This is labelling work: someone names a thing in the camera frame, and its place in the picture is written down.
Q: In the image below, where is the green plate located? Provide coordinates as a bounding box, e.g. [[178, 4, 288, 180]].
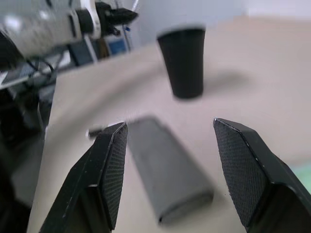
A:
[[292, 164, 311, 181]]

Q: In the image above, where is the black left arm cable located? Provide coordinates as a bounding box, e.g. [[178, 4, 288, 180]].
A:
[[26, 59, 58, 83]]

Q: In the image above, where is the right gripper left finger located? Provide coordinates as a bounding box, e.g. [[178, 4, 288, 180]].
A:
[[38, 122, 129, 233]]

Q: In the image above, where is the white marker with black cap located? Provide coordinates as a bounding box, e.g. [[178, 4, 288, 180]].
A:
[[86, 124, 109, 139]]

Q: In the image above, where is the black plastic cup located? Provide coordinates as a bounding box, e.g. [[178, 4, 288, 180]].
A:
[[156, 24, 207, 101]]

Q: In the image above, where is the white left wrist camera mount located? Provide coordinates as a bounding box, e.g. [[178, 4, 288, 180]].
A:
[[82, 0, 104, 40]]

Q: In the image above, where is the grey glasses case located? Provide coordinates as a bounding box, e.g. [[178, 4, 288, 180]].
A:
[[127, 115, 215, 225]]

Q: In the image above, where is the blue background box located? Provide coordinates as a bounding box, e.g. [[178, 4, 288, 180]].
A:
[[106, 38, 130, 55]]

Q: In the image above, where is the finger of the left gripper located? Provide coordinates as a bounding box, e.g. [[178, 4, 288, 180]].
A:
[[113, 14, 139, 25], [113, 7, 137, 16]]

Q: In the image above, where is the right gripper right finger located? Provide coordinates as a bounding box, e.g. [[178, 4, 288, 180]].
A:
[[212, 117, 311, 233]]

